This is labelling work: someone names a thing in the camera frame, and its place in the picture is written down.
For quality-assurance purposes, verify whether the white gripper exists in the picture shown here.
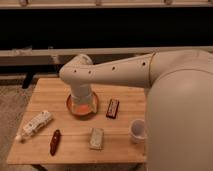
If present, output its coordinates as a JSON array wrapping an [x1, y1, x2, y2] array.
[[71, 94, 92, 113]]

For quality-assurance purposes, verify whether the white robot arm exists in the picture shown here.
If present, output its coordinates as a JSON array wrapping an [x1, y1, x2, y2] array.
[[60, 50, 213, 171]]

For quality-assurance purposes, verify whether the white tube bottle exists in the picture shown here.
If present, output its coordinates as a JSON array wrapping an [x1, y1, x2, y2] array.
[[15, 110, 53, 142]]

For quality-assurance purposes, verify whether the dark red pocket knife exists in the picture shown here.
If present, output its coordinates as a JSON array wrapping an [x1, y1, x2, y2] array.
[[50, 130, 61, 156]]

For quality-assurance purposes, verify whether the dark red chocolate bar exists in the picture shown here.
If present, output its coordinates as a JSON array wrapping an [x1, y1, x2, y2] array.
[[106, 99, 119, 119]]

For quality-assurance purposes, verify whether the white ceramic cup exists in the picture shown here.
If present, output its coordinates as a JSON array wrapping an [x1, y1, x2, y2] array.
[[129, 119, 147, 143]]

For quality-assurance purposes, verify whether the wooden table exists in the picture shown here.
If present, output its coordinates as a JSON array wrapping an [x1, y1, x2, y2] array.
[[7, 78, 145, 164]]

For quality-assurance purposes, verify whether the white horizontal rail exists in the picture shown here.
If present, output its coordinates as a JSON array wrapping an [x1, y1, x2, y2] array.
[[0, 45, 213, 66]]

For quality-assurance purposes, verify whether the grey white sponge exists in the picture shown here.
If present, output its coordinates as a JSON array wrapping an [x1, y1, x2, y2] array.
[[90, 128, 104, 150]]

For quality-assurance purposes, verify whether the orange bowl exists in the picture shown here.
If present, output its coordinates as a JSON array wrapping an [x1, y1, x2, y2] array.
[[66, 92, 98, 116]]

